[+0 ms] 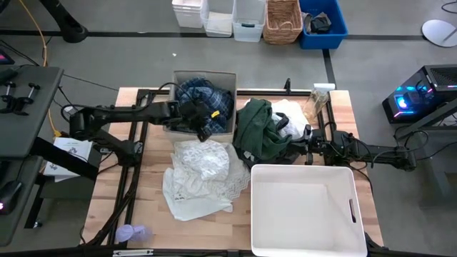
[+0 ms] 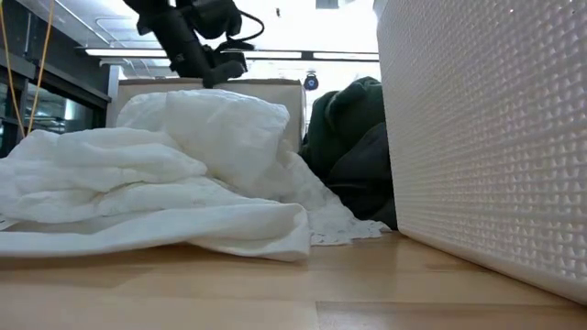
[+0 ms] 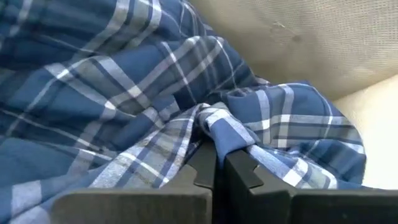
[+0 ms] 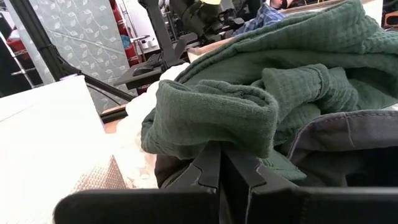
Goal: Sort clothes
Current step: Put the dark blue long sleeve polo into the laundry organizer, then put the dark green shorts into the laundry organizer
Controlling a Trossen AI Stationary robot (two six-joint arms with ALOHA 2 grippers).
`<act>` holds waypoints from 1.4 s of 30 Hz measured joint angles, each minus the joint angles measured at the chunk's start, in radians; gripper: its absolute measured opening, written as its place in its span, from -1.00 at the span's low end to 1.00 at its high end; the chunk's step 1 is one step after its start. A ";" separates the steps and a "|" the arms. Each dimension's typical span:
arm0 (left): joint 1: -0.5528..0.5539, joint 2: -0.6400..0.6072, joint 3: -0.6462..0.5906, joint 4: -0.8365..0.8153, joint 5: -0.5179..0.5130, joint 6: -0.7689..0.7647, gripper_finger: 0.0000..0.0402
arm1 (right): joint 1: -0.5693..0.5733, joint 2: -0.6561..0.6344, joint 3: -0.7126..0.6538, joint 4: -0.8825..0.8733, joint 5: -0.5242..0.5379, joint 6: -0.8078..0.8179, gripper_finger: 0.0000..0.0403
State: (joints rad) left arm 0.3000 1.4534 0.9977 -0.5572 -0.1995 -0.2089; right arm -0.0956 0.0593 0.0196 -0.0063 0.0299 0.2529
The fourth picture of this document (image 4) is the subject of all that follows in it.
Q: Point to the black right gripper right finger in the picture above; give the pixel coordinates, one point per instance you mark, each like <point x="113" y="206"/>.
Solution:
<point x="239" y="174"/>

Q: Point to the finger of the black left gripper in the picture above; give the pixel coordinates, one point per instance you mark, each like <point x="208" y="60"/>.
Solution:
<point x="225" y="32"/>
<point x="232" y="21"/>

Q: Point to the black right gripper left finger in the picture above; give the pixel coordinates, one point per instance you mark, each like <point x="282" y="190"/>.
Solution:
<point x="205" y="171"/>

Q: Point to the blue plaid shirt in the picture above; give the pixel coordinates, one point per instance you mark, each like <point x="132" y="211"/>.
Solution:
<point x="264" y="17"/>

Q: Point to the green waffle-knit garment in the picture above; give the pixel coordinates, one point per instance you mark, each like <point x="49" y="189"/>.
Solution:
<point x="217" y="118"/>

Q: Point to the white lace cloth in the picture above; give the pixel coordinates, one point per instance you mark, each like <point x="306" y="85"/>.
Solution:
<point x="136" y="118"/>

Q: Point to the dark grey garment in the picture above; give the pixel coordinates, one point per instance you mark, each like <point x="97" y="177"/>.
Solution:
<point x="342" y="137"/>

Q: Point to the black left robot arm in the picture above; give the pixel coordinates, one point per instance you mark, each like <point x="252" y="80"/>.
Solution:
<point x="158" y="34"/>

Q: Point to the person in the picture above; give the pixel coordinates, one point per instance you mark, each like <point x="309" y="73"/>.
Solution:
<point x="279" y="3"/>

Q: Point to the white cup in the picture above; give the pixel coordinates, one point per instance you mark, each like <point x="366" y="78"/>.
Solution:
<point x="144" y="43"/>
<point x="153" y="42"/>

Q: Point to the black keyboard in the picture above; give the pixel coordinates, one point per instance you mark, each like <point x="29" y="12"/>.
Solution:
<point x="154" y="59"/>

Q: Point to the black computer mouse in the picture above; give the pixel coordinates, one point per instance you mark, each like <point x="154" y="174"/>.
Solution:
<point x="142" y="70"/>

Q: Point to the red object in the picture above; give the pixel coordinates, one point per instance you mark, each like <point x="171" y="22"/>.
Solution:
<point x="117" y="15"/>

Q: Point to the leaf-patterned partition panel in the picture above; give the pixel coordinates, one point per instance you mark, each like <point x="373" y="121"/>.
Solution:
<point x="84" y="40"/>

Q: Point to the black metal table frame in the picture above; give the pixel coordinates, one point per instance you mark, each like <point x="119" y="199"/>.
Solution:
<point x="34" y="34"/>

